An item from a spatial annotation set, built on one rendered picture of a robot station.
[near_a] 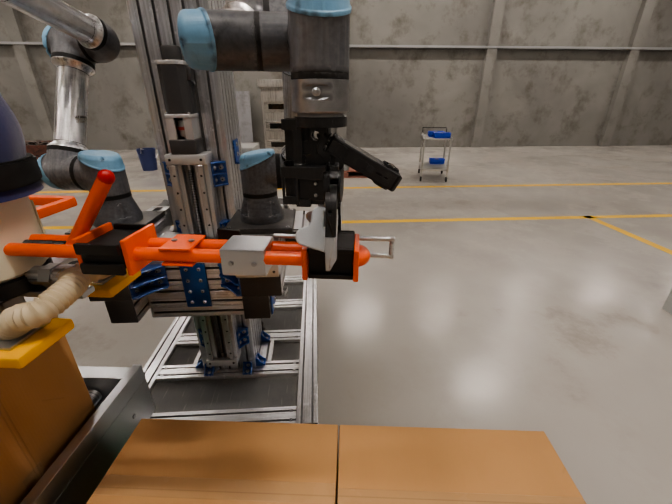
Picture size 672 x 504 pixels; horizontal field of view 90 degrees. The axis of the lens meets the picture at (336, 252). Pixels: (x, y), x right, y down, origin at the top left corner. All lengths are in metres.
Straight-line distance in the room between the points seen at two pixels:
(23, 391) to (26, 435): 0.11
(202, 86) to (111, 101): 11.35
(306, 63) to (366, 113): 10.85
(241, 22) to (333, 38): 0.15
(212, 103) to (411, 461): 1.27
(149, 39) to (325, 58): 0.99
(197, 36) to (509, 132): 12.49
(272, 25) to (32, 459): 1.08
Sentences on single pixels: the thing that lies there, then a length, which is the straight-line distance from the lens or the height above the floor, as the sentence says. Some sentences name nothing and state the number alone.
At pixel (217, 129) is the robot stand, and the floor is 1.32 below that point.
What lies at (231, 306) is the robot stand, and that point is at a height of 0.72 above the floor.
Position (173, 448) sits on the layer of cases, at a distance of 1.17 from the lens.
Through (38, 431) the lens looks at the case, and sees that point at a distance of 1.17.
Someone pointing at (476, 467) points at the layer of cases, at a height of 0.54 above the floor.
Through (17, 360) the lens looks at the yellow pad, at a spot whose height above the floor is 1.09.
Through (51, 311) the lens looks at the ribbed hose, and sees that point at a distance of 0.66.
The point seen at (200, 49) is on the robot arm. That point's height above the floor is 1.48.
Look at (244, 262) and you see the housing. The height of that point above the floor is 1.20.
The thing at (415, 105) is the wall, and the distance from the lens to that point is 11.61.
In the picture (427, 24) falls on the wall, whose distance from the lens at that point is 11.80.
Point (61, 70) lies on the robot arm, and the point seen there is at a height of 1.51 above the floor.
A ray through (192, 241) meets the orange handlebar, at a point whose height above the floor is 1.22.
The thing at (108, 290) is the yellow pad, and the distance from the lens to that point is 0.78.
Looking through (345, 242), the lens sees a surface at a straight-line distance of 0.51.
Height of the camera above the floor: 1.42
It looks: 24 degrees down
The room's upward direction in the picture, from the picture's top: straight up
